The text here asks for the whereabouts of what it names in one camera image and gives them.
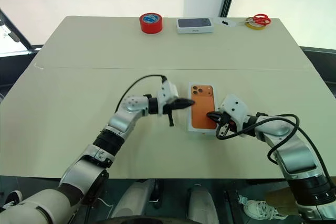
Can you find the white sneaker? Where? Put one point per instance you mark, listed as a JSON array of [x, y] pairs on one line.
[[258, 209]]

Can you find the yellow tape roll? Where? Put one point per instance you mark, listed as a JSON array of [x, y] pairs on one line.
[[256, 27]]

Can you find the white box with dark phone print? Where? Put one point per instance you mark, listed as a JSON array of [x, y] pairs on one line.
[[194, 23]]

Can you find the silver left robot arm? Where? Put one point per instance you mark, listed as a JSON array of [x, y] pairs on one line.
[[86, 166]]

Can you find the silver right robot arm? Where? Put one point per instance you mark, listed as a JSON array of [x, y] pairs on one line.
[[296, 153]]

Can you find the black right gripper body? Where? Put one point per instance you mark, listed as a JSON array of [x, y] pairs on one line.
[[226, 123]]

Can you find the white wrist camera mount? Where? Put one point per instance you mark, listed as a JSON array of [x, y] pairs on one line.
[[168, 91], [233, 107]]

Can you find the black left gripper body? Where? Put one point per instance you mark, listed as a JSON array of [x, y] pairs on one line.
[[170, 108]]

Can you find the white box lid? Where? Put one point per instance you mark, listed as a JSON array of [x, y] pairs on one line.
[[202, 95]]

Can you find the dark slanted frame bar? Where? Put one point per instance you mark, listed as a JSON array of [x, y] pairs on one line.
[[13, 32]]

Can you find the red tape roll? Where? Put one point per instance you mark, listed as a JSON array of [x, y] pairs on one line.
[[145, 28]]

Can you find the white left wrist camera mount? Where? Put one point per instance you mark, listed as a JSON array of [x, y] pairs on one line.
[[168, 91]]

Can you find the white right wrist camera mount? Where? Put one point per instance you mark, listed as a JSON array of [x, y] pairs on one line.
[[233, 107]]

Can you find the olive trouser leg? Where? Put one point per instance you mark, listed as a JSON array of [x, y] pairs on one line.
[[281, 200]]

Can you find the grey rounded leg cover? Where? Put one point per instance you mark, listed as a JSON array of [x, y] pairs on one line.
[[136, 200], [203, 205]]

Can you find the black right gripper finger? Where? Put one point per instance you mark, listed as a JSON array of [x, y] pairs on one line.
[[216, 121], [214, 115]]

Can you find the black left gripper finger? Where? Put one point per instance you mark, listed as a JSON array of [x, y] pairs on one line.
[[185, 106], [186, 101]]

